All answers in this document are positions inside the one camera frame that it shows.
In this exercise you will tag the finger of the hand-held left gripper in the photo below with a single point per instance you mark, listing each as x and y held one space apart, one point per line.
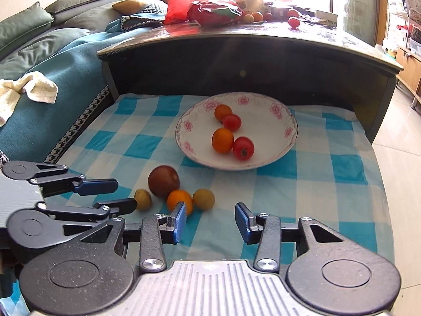
98 186
121 206

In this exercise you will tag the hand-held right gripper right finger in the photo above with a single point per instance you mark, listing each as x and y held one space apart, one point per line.
244 222

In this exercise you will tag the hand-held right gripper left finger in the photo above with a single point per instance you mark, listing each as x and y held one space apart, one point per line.
179 222

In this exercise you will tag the orange tomato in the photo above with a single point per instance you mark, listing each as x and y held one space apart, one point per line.
222 140
179 199
257 16
222 111

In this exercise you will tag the small yellow fruit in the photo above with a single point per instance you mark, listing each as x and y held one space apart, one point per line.
204 199
144 199

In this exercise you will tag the large dark red tomato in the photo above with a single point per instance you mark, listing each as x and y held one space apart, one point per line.
163 181

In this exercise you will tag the white floral plate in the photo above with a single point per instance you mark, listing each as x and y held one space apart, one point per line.
266 135

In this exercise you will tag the blue white checked cloth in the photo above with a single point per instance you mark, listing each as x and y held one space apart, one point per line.
312 187

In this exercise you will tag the cream towel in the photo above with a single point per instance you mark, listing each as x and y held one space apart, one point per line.
36 89

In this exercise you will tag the teal blanket with houndstooth trim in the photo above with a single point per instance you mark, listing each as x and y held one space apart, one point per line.
65 69

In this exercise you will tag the dark two-tier table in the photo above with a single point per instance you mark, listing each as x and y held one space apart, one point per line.
230 59

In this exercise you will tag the green cushion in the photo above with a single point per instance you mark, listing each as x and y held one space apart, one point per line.
23 24

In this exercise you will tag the mustard pillow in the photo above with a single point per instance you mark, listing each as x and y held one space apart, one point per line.
130 6

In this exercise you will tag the grey green sofa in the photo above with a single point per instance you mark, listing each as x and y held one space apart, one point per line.
88 0

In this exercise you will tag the dark patterned pillow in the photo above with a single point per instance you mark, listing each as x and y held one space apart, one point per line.
154 8

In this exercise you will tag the red plastic bag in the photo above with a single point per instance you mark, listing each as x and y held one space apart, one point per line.
179 0

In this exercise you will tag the pale orange fruit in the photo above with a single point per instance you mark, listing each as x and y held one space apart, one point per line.
247 18

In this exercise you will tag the red snack bag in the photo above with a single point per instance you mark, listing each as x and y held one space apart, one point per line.
210 14

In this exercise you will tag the white box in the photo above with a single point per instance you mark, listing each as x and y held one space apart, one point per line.
326 18

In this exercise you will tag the wooden cabinet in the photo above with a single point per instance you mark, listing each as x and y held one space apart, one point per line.
409 69

